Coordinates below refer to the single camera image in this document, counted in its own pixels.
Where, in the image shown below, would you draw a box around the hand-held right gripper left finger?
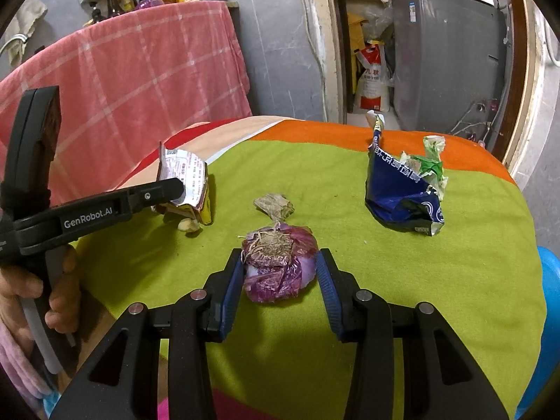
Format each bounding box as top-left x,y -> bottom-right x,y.
49,248 -> 246,420

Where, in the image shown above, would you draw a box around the white red rice bag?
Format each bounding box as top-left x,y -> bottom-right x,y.
353,44 -> 395,113

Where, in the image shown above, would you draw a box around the metal faucet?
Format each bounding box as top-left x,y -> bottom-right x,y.
0,33 -> 29,56

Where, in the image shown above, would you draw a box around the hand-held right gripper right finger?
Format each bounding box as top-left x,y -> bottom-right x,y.
316,248 -> 510,420

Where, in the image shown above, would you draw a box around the wooden door frame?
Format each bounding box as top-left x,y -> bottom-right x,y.
305,0 -> 560,176

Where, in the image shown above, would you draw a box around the pink checked cloth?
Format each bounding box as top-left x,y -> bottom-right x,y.
0,0 -> 253,211

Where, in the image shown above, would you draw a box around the dry onion skin scrap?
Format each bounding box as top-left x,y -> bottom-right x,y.
253,193 -> 295,222

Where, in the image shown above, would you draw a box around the dried flower twigs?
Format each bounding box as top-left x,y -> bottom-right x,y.
452,100 -> 500,141

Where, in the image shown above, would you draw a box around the white cable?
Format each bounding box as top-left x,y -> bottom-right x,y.
292,0 -> 330,120

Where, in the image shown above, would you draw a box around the yellow bag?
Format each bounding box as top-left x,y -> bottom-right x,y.
347,13 -> 371,50

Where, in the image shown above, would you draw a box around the silver yellow wrapper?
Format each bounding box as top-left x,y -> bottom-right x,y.
157,142 -> 215,226

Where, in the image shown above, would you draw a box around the person's left hand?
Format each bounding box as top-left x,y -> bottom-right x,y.
0,245 -> 81,332

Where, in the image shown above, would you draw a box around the beige towel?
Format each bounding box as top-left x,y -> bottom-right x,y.
3,0 -> 48,67

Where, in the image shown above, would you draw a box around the green white wrapper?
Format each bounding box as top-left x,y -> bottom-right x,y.
400,135 -> 449,203

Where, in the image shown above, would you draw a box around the grey washing machine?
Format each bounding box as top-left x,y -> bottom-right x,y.
391,0 -> 511,141

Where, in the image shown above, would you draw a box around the purple onion half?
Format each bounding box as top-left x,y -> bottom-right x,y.
241,223 -> 318,304

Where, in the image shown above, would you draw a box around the blue plastic basin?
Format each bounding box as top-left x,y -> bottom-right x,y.
514,246 -> 560,420

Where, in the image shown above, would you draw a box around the colourful patchwork blanket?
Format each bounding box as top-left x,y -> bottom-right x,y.
70,116 -> 550,420

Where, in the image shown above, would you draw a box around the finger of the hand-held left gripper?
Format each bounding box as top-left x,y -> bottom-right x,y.
127,178 -> 186,218

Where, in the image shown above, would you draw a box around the blue snack bag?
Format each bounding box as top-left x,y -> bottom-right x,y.
365,111 -> 446,237

